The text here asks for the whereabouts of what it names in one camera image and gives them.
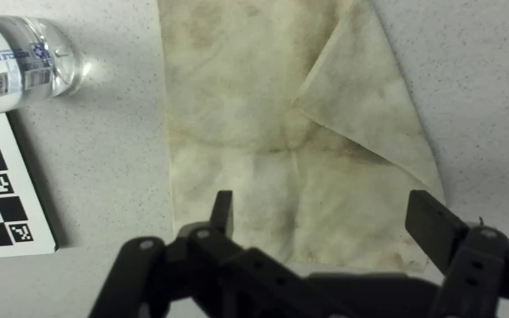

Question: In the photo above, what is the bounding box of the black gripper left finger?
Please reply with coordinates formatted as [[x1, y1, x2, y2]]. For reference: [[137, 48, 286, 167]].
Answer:
[[208, 190, 234, 237]]

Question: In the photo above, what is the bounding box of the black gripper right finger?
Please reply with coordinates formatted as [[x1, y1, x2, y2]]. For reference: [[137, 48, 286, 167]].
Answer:
[[404, 190, 473, 276]]

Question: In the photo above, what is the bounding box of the stained beige towel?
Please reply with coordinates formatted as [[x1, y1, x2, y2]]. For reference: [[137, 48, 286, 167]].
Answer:
[[155, 0, 448, 280]]

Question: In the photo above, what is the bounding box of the checkered marker calibration board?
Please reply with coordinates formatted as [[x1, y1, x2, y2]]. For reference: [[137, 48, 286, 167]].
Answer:
[[0, 112, 58, 262]]

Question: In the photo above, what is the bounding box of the clear plastic water bottle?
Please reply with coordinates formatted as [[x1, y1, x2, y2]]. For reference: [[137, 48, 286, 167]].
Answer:
[[0, 15, 84, 123]]

